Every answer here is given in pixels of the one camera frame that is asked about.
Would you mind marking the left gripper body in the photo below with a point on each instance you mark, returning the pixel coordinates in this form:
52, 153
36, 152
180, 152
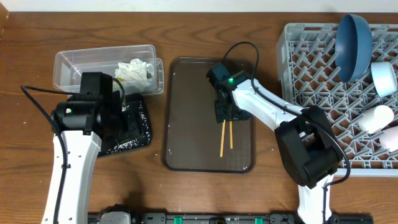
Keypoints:
113, 114

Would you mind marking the white cup pink inside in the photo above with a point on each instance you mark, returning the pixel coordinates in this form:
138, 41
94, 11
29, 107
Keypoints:
389, 140

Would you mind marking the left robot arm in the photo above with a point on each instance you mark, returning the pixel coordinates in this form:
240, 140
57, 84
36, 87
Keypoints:
81, 124

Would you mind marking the pile of rice grains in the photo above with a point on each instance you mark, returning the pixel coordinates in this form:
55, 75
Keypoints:
133, 143

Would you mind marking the light blue small bowl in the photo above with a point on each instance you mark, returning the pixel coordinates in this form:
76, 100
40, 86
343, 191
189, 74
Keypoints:
384, 78

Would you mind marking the black tray bin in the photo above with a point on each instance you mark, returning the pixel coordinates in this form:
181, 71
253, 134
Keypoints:
136, 130

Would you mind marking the grey dishwasher rack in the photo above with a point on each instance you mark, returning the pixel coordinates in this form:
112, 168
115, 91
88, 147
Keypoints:
309, 76

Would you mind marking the wooden chopstick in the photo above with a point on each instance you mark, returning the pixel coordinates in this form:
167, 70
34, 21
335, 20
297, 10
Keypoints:
231, 134
222, 138

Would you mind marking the brown serving tray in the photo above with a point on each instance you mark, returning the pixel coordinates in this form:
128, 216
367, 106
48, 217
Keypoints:
192, 135

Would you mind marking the clear plastic bin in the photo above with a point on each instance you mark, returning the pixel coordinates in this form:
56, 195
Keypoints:
69, 66

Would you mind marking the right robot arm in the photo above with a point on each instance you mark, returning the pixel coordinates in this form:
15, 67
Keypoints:
308, 148

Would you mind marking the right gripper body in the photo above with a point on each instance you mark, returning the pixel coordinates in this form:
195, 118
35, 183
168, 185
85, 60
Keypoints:
230, 113

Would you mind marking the white tissue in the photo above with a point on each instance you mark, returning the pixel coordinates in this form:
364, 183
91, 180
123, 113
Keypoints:
136, 74

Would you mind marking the dark blue plate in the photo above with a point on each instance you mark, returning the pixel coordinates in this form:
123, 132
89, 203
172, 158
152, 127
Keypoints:
354, 46

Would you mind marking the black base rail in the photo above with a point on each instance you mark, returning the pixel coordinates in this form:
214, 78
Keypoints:
121, 214

